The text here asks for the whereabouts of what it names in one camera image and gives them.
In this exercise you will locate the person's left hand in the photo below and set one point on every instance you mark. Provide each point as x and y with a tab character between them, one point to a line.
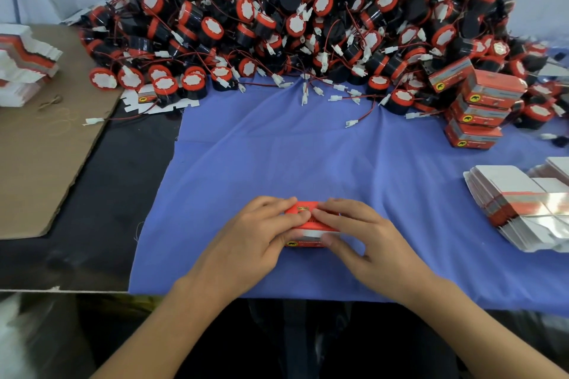
244	245

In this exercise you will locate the person's right hand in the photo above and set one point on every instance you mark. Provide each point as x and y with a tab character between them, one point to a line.
378	250

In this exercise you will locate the stack of paper boxes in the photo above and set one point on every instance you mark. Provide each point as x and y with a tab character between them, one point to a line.
520	205
25	59

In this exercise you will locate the pile of black red buzzers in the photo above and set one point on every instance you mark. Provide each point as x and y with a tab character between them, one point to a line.
311	19

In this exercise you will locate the person's right forearm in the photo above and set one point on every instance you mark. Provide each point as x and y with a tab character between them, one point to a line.
485	334

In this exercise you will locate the person's left forearm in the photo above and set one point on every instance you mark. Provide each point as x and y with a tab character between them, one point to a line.
164	334

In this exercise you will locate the blue cloth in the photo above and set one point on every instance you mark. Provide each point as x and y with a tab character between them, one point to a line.
249	152

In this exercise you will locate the brown cardboard sheet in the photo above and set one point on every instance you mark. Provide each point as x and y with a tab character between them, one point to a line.
44	161

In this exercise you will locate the rubber band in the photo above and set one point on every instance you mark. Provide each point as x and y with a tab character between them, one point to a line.
49	101

